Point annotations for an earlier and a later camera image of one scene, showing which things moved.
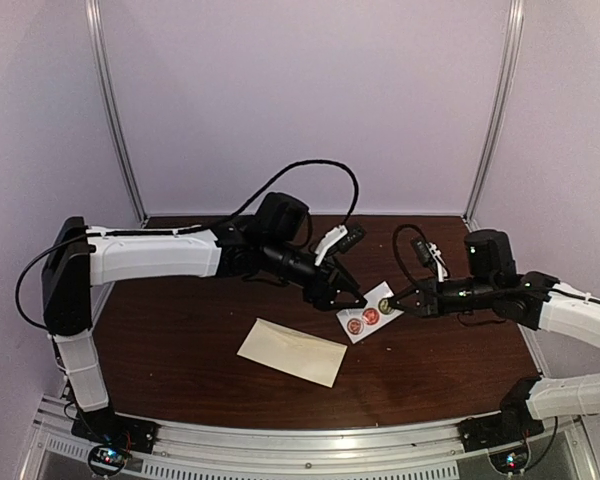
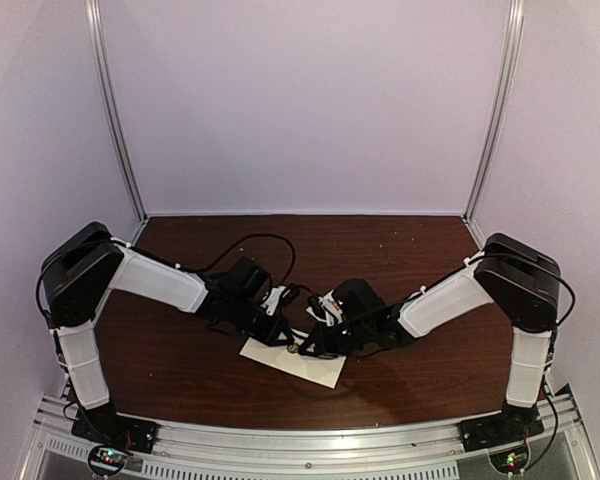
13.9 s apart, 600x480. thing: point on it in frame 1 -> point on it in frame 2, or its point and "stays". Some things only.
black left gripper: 320,293 -> 266,338
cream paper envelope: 297,352 stays
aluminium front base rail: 419,451 stays
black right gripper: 428,299 -> 329,351
